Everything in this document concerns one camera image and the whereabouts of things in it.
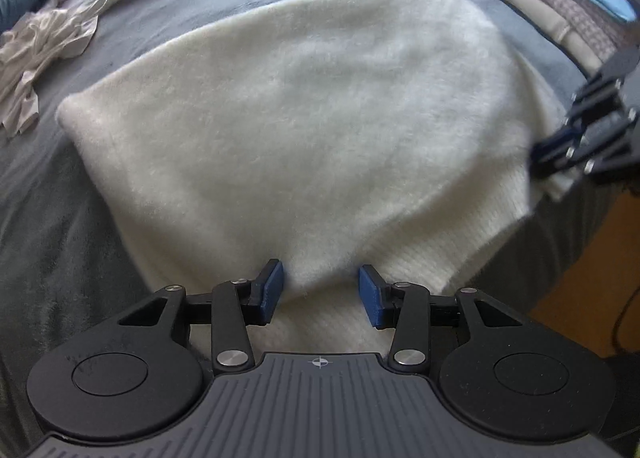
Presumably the houndstooth folded garment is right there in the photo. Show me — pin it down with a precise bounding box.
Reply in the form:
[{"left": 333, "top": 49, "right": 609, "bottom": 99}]
[{"left": 487, "top": 0, "right": 633, "bottom": 61}]

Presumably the white shirt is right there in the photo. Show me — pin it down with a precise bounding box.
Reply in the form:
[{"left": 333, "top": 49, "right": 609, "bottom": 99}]
[{"left": 0, "top": 0, "right": 205, "bottom": 139}]

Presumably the grey bed blanket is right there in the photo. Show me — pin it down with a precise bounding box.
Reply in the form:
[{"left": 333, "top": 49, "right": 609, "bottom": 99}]
[{"left": 0, "top": 0, "right": 626, "bottom": 439}]

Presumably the beige folded garment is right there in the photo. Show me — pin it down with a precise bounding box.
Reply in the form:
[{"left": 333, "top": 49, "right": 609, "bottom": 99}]
[{"left": 475, "top": 0, "right": 618, "bottom": 74}]

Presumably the cream fluffy sweater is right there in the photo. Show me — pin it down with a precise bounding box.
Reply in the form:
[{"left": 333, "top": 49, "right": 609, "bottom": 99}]
[{"left": 55, "top": 0, "right": 581, "bottom": 356}]

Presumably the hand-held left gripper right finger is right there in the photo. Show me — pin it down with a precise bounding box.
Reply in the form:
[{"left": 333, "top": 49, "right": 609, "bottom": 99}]
[{"left": 359, "top": 264, "right": 523, "bottom": 373}]

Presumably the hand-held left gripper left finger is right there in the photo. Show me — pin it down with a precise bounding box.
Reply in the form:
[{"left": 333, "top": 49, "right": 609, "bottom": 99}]
[{"left": 118, "top": 259, "right": 285, "bottom": 373}]

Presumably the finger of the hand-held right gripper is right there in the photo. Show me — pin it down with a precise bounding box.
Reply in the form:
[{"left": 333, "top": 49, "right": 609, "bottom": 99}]
[
  {"left": 530, "top": 110, "right": 640, "bottom": 183},
  {"left": 564, "top": 75, "right": 628, "bottom": 131}
]

